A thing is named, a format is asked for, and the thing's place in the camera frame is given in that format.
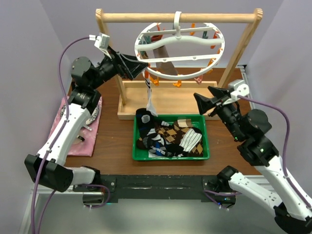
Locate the grey sock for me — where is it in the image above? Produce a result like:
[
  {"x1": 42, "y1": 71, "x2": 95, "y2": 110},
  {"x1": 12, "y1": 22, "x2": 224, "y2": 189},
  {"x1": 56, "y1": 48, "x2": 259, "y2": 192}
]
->
[{"x1": 153, "y1": 46, "x2": 178, "y2": 76}]

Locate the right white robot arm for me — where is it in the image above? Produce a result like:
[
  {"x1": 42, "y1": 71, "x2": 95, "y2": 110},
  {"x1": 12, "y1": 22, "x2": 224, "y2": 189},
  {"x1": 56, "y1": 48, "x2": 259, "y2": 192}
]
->
[{"x1": 194, "y1": 84, "x2": 312, "y2": 234}]

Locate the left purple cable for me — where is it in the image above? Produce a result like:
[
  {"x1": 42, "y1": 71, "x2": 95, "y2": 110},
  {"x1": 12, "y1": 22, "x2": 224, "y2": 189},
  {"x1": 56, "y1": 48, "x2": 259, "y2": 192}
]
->
[{"x1": 30, "y1": 36, "x2": 112, "y2": 234}]

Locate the white black striped sock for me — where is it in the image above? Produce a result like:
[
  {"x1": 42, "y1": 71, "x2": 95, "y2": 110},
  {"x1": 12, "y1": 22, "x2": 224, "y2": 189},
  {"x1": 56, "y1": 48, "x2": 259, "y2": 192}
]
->
[{"x1": 179, "y1": 128, "x2": 202, "y2": 153}]

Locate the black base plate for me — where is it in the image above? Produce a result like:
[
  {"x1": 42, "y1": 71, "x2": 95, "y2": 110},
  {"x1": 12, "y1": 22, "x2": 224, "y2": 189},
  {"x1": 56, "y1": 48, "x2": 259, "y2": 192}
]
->
[{"x1": 73, "y1": 175, "x2": 236, "y2": 205}]

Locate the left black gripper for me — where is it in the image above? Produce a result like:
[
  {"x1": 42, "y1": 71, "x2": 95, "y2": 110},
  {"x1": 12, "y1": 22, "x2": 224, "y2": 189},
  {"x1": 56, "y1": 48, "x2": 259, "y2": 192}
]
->
[{"x1": 90, "y1": 46, "x2": 148, "y2": 90}]

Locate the wooden hanger rack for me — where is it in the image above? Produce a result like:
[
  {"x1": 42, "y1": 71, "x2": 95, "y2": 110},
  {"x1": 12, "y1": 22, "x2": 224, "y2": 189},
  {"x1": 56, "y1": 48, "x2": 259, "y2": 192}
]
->
[{"x1": 96, "y1": 8, "x2": 263, "y2": 120}]

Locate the white black banded sock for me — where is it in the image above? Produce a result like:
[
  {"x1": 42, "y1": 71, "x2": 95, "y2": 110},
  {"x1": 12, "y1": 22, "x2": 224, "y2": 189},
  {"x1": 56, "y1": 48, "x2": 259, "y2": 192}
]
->
[{"x1": 142, "y1": 70, "x2": 158, "y2": 117}]

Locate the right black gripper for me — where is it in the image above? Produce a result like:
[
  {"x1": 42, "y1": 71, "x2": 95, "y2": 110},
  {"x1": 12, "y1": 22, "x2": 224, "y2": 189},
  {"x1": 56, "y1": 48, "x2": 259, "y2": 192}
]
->
[{"x1": 192, "y1": 85, "x2": 243, "y2": 139}]

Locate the pink cloth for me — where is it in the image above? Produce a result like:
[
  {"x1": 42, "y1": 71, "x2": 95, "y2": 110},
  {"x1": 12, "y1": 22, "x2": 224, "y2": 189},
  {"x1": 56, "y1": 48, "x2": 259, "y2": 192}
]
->
[{"x1": 45, "y1": 98, "x2": 102, "y2": 159}]

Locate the green plastic bin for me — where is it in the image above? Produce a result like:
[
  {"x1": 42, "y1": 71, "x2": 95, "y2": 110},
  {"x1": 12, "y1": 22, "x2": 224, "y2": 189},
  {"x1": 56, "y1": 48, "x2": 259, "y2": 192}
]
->
[{"x1": 132, "y1": 115, "x2": 210, "y2": 161}]

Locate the brown argyle sock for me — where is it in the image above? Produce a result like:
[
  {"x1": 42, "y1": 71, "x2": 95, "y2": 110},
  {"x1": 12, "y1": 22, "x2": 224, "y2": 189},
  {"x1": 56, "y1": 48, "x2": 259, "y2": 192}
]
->
[{"x1": 156, "y1": 119, "x2": 204, "y2": 157}]

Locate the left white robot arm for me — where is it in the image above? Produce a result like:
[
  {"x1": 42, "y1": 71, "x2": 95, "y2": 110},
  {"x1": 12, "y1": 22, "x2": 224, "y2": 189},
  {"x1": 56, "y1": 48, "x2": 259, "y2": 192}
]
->
[{"x1": 24, "y1": 47, "x2": 148, "y2": 192}]

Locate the blue patterned plate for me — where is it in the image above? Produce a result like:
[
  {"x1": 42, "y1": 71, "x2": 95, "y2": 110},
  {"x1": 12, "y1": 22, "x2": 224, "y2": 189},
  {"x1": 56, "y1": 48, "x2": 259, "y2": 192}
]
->
[{"x1": 59, "y1": 104, "x2": 99, "y2": 126}]

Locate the white round clip hanger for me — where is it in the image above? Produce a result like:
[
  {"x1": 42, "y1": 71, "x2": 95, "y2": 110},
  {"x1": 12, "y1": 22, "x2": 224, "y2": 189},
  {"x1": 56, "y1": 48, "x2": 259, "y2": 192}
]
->
[{"x1": 134, "y1": 11, "x2": 225, "y2": 87}]

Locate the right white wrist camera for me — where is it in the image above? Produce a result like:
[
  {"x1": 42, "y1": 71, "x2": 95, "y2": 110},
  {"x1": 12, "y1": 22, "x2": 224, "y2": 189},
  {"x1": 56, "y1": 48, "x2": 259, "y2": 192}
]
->
[{"x1": 228, "y1": 79, "x2": 250, "y2": 100}]

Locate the black blue sports sock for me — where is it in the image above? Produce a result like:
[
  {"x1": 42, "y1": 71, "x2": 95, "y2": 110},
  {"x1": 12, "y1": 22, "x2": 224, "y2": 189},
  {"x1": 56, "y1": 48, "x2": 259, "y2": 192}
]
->
[{"x1": 136, "y1": 108, "x2": 179, "y2": 157}]

